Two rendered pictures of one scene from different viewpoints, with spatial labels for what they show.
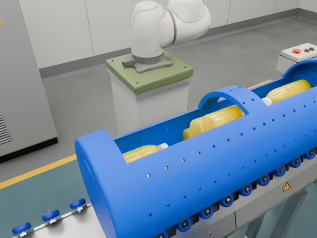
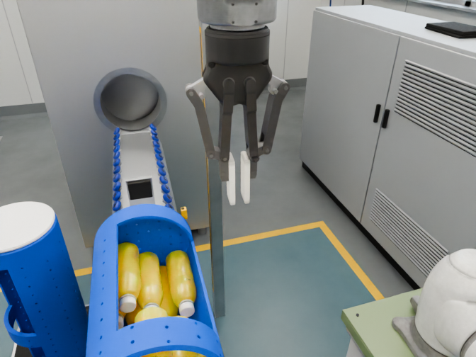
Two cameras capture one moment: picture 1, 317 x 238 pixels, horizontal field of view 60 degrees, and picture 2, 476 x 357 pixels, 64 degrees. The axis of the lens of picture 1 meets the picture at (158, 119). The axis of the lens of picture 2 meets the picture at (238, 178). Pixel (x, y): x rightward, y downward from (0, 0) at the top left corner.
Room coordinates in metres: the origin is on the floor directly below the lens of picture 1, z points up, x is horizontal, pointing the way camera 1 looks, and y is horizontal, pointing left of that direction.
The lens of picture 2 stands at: (0.91, -0.62, 1.85)
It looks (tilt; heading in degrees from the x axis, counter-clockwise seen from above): 32 degrees down; 105
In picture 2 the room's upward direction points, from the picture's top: straight up
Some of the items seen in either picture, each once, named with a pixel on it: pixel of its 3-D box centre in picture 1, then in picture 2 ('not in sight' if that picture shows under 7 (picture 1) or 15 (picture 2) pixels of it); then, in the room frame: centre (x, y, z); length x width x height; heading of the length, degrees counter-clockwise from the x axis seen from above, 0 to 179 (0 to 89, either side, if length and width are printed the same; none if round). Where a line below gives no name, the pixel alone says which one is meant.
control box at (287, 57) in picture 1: (300, 59); not in sight; (1.24, -0.69, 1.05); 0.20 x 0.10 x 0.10; 120
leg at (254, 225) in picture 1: (260, 208); not in sight; (0.91, -0.57, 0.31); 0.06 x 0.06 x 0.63; 30
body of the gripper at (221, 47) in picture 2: not in sight; (237, 65); (0.79, -0.18, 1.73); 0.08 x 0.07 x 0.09; 26
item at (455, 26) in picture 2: not in sight; (457, 29); (1.50, 1.83, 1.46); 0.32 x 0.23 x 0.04; 122
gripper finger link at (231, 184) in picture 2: not in sight; (230, 178); (0.78, -0.18, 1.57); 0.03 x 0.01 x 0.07; 116
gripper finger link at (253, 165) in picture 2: not in sight; (258, 159); (0.82, -0.17, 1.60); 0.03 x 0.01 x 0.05; 26
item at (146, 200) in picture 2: not in sight; (141, 195); (0.21, 0.49, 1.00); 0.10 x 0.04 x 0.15; 30
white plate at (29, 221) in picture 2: not in sight; (11, 225); (-0.12, 0.17, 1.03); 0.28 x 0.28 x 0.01
